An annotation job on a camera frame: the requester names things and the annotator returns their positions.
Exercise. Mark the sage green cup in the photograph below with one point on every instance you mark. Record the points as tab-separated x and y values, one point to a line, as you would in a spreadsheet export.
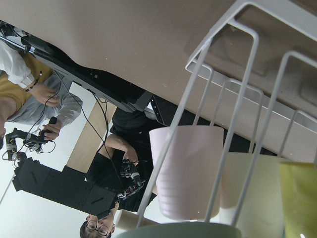
184	230

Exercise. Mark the pink cup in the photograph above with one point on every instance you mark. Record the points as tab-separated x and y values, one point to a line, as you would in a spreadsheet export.
188	172

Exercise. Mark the pale cream green cup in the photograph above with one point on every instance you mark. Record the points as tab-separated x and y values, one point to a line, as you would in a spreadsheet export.
261	215

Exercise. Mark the yellow cup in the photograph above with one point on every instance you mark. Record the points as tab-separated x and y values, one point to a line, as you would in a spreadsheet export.
299	199

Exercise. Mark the person in black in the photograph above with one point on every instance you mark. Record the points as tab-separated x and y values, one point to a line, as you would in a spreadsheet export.
129	140

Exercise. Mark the person in grey sleeve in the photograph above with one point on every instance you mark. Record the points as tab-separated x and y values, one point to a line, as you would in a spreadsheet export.
31	92

